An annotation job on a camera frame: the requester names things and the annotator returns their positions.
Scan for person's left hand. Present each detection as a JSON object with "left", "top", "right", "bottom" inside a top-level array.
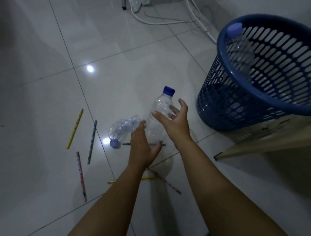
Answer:
[{"left": 128, "top": 119, "right": 163, "bottom": 171}]

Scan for person's right hand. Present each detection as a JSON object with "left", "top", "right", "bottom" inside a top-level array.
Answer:
[{"left": 152, "top": 98, "right": 193, "bottom": 146}]

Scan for person's left forearm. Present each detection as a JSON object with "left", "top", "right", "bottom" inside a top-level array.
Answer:
[{"left": 68, "top": 163, "right": 150, "bottom": 236}]

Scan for person's right forearm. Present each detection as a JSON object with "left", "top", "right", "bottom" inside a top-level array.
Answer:
[{"left": 173, "top": 138, "right": 289, "bottom": 236}]

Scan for clear plastic bottle blue cap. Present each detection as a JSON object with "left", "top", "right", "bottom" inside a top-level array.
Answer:
[{"left": 145, "top": 86, "right": 176, "bottom": 146}]

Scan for teal pencil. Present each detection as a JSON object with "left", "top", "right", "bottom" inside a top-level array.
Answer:
[{"left": 122, "top": 142, "right": 167, "bottom": 147}]

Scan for crushed clear plastic bottle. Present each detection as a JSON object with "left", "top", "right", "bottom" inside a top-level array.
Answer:
[{"left": 108, "top": 115, "right": 142, "bottom": 149}]

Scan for pink patterned pencil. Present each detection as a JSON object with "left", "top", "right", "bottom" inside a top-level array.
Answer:
[
  {"left": 145, "top": 167, "right": 182, "bottom": 195},
  {"left": 76, "top": 151, "right": 87, "bottom": 203}
]

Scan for blue patterned pencil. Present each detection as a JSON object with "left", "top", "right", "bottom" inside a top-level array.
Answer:
[{"left": 87, "top": 120, "right": 98, "bottom": 165}]

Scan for blue plastic laundry basket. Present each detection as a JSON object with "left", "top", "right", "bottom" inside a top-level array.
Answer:
[{"left": 196, "top": 14, "right": 311, "bottom": 132}]

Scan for yellow patterned pencil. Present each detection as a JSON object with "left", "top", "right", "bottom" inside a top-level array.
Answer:
[{"left": 67, "top": 108, "right": 84, "bottom": 149}]

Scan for slim clear plastic bottle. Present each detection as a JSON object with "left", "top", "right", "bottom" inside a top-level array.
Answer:
[{"left": 226, "top": 22, "right": 256, "bottom": 84}]

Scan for light wooden furniture board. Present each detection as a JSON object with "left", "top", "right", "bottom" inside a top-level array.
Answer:
[{"left": 213, "top": 116, "right": 311, "bottom": 161}]

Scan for white power cable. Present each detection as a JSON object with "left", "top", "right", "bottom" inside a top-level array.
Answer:
[
  {"left": 130, "top": 4, "right": 202, "bottom": 26},
  {"left": 186, "top": 0, "right": 217, "bottom": 45}
]

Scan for thin black cable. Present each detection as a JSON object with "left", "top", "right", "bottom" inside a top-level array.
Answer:
[{"left": 143, "top": 9, "right": 198, "bottom": 24}]

